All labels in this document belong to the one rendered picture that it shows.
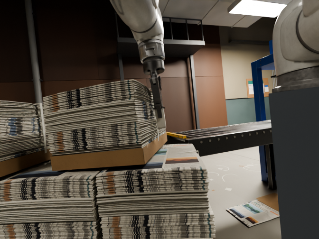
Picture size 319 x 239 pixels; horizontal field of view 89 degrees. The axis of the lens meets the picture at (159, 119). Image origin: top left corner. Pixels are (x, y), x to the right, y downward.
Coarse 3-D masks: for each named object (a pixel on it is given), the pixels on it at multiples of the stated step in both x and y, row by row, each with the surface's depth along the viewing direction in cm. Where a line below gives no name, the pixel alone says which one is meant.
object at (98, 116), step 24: (48, 96) 47; (72, 96) 46; (96, 96) 45; (120, 96) 42; (144, 96) 51; (48, 120) 46; (72, 120) 45; (96, 120) 44; (120, 120) 42; (144, 120) 46; (72, 144) 45; (96, 144) 44; (120, 144) 43; (144, 144) 44
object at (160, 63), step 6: (150, 60) 54; (156, 60) 54; (162, 60) 56; (144, 66) 55; (150, 66) 54; (156, 66) 54; (162, 66) 55; (144, 72) 56; (150, 72) 54; (156, 72) 54; (162, 72) 58
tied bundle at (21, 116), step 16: (0, 112) 48; (16, 112) 53; (32, 112) 59; (0, 128) 47; (16, 128) 53; (32, 128) 58; (0, 144) 47; (16, 144) 52; (32, 144) 57; (48, 144) 65; (0, 160) 46
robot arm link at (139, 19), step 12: (120, 0) 37; (132, 0) 37; (144, 0) 39; (156, 0) 43; (120, 12) 41; (132, 12) 40; (144, 12) 41; (156, 12) 47; (132, 24) 45; (144, 24) 46
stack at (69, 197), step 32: (160, 160) 49; (192, 160) 46; (0, 192) 44; (32, 192) 43; (64, 192) 42; (96, 192) 43; (128, 192) 41; (160, 192) 40; (192, 192) 39; (0, 224) 44; (32, 224) 43; (64, 224) 42; (96, 224) 42; (128, 224) 41; (160, 224) 40; (192, 224) 39
